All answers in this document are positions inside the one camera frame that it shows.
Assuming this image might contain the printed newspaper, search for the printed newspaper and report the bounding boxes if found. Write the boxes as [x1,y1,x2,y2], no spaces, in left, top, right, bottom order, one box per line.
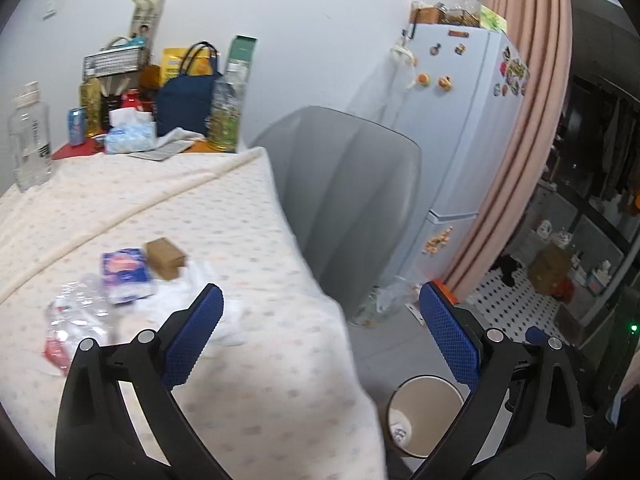
[387,408,412,448]

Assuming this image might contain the clear plastic trash bag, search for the clear plastic trash bag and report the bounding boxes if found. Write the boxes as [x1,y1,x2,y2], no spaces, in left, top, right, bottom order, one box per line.
[349,276,420,328]

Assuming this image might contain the beige trash bin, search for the beige trash bin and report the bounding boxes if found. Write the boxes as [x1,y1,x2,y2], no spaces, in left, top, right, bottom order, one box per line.
[382,375,464,458]

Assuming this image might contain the orange white cardboard box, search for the orange white cardboard box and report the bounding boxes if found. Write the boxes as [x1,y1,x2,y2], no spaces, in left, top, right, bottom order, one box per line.
[432,280,459,306]

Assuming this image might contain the crumpled white tissue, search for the crumpled white tissue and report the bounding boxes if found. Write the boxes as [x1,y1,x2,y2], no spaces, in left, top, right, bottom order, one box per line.
[139,259,246,353]

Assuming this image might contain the small brown cardboard box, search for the small brown cardboard box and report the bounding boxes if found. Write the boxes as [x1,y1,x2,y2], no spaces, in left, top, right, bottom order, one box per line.
[144,237,186,281]

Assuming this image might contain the blue pink tissue packet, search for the blue pink tissue packet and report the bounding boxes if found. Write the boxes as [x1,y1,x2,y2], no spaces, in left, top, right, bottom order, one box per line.
[100,248,155,306]

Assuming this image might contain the grey upholstered chair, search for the grey upholstered chair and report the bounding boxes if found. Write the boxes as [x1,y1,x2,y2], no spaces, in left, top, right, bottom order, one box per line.
[252,106,422,318]

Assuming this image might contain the blue tissue pack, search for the blue tissue pack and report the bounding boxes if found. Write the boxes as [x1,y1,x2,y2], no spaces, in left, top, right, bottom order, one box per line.
[104,122,157,155]

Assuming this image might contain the clear jar with green contents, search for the clear jar with green contents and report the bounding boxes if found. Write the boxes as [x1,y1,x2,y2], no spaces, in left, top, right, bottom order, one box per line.
[207,61,250,153]

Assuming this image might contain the navy tote bag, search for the navy tote bag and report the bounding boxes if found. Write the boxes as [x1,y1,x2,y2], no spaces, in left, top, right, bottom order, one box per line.
[155,41,221,138]

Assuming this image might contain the white refrigerator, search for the white refrigerator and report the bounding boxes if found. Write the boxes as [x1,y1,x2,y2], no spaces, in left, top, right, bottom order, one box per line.
[349,22,532,296]

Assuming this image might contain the blue drink can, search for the blue drink can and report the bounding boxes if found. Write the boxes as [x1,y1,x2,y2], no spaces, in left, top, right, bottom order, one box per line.
[67,107,87,146]

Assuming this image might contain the olive oil bottle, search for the olive oil bottle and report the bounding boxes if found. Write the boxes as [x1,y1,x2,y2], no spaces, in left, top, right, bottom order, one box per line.
[79,77,102,138]

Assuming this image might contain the clear plastic water jug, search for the clear plastic water jug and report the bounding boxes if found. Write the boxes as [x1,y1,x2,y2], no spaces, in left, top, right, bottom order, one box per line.
[9,81,53,192]

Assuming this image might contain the green tall box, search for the green tall box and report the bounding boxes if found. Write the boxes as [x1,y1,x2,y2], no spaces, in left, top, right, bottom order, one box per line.
[224,35,257,84]

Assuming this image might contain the tall beige carton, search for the tall beige carton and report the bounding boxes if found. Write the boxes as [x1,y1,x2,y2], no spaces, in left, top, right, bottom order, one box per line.
[128,0,165,51]

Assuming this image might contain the pink curtain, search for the pink curtain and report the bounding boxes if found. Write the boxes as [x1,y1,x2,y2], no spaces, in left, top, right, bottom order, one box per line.
[444,0,573,300]

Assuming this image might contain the wire basket rack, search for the wire basket rack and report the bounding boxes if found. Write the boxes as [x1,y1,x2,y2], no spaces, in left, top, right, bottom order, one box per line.
[82,37,150,79]

